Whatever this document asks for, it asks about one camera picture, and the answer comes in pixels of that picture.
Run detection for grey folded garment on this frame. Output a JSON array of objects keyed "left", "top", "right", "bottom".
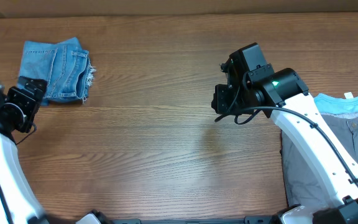
[{"left": 275, "top": 113, "right": 358, "bottom": 211}]

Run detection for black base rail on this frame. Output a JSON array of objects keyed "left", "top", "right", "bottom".
[{"left": 111, "top": 215, "right": 280, "bottom": 224}]

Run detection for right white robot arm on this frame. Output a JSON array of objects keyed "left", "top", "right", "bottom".
[{"left": 211, "top": 43, "right": 358, "bottom": 223}]

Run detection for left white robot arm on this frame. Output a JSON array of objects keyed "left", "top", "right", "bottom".
[{"left": 0, "top": 77, "right": 69, "bottom": 224}]

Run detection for light blue folded garment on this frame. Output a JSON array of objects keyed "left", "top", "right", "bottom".
[{"left": 314, "top": 92, "right": 358, "bottom": 114}]

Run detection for light blue denim jeans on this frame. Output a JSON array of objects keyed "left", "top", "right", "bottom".
[{"left": 19, "top": 37, "right": 96, "bottom": 106}]

